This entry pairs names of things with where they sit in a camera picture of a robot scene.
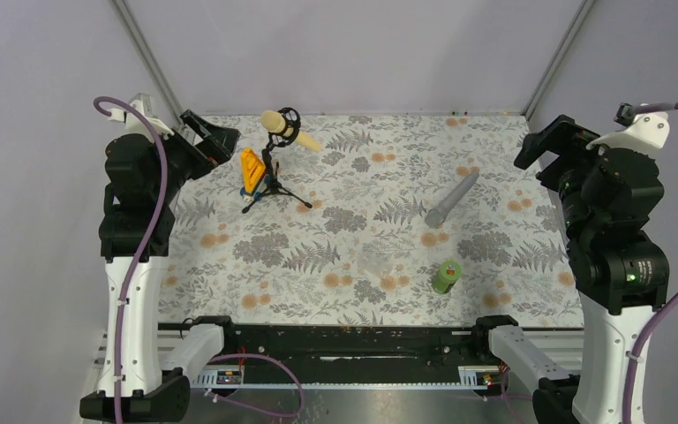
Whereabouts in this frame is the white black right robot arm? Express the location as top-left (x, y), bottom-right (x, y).
top-left (471, 115), bottom-right (670, 423)

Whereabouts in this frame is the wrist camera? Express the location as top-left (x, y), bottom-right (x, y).
top-left (108, 93), bottom-right (157, 127)
top-left (585, 103), bottom-right (674, 155)

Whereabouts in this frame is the grey cylinder tube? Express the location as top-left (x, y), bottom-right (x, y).
top-left (425, 171), bottom-right (479, 229)

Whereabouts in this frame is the green pill bottle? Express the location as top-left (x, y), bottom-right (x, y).
top-left (431, 261), bottom-right (462, 294)

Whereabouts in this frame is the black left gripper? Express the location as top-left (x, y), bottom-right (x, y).
top-left (150, 110), bottom-right (240, 202)

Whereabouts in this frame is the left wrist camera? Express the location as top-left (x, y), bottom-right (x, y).
top-left (108, 93), bottom-right (157, 127)

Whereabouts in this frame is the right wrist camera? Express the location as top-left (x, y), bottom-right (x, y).
top-left (585, 103), bottom-right (674, 155)

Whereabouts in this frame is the yellow toy block piece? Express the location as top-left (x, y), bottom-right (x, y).
top-left (240, 148), bottom-right (266, 197)

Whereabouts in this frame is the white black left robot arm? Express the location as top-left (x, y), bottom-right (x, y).
top-left (79, 108), bottom-right (240, 423)

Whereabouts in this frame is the black tripod microphone stand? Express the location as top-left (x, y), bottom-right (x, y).
top-left (240, 135), bottom-right (313, 214)

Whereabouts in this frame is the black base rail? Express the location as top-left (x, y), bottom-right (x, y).
top-left (158, 315), bottom-right (516, 389)

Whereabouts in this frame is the cream microphone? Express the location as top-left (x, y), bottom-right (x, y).
top-left (260, 107), bottom-right (322, 153)

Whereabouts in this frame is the floral patterned table mat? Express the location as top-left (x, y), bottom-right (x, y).
top-left (159, 115), bottom-right (583, 328)

